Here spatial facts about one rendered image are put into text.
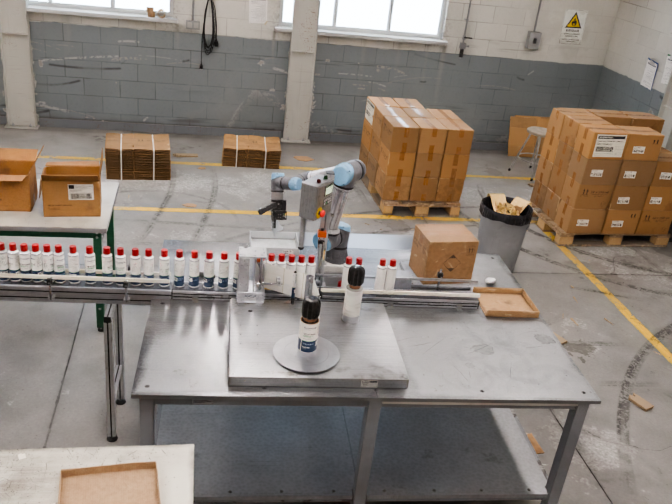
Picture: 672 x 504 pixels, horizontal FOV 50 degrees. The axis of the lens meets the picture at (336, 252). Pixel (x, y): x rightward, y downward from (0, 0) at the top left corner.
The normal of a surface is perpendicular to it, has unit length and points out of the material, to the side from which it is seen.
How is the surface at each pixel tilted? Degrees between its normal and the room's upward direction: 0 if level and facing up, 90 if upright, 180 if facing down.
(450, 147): 90
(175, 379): 0
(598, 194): 90
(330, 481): 1
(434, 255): 90
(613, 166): 89
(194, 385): 0
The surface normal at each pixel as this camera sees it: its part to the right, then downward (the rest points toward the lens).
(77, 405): 0.11, -0.89
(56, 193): 0.28, 0.45
